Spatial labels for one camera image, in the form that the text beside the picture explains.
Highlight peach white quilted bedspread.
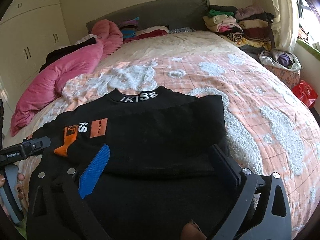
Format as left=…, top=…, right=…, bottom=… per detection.
left=4, top=31, right=319, bottom=236

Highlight cream curtain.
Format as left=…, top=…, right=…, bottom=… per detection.
left=271, top=0, right=299, bottom=52

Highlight stack folded clothes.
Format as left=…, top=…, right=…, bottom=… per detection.
left=203, top=5, right=244, bottom=35
left=220, top=4, right=274, bottom=57

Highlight left stack folded clothes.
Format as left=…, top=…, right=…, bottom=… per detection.
left=203, top=5, right=244, bottom=35

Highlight black garment on comforter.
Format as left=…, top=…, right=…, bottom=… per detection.
left=39, top=37, right=97, bottom=73

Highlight cream wardrobe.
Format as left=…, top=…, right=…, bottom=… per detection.
left=1, top=0, right=70, bottom=133

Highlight right hand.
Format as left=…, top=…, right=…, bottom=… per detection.
left=180, top=220, right=207, bottom=240

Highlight green window sill cover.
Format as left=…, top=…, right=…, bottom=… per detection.
left=297, top=38, right=320, bottom=61

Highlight floral basket with clothes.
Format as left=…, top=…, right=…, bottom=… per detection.
left=259, top=49, right=302, bottom=89

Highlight red plastic bag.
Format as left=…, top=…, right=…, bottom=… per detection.
left=292, top=80, right=318, bottom=108

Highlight left hand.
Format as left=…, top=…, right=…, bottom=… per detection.
left=0, top=173, right=25, bottom=200

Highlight right stack folded clothes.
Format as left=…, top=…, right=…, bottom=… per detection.
left=220, top=4, right=274, bottom=57

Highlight black sweater with orange patches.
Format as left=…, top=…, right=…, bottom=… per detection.
left=27, top=86, right=228, bottom=239

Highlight grey-green headboard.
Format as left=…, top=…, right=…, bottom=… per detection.
left=86, top=0, right=210, bottom=33

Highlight pink comforter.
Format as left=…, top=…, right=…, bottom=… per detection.
left=10, top=20, right=123, bottom=137

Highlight red white folded cloth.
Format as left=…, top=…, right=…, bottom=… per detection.
left=123, top=25, right=169, bottom=43

